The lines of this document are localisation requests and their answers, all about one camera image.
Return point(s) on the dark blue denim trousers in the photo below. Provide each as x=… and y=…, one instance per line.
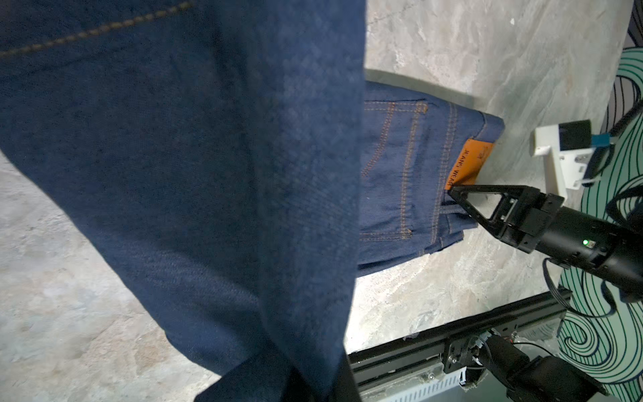
x=232, y=165

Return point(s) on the white slotted cable duct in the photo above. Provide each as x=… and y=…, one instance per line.
x=423, y=392

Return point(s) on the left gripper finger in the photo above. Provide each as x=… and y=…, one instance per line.
x=345, y=389

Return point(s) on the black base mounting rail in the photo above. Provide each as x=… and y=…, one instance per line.
x=446, y=345

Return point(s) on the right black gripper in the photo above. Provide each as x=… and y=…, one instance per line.
x=530, y=220

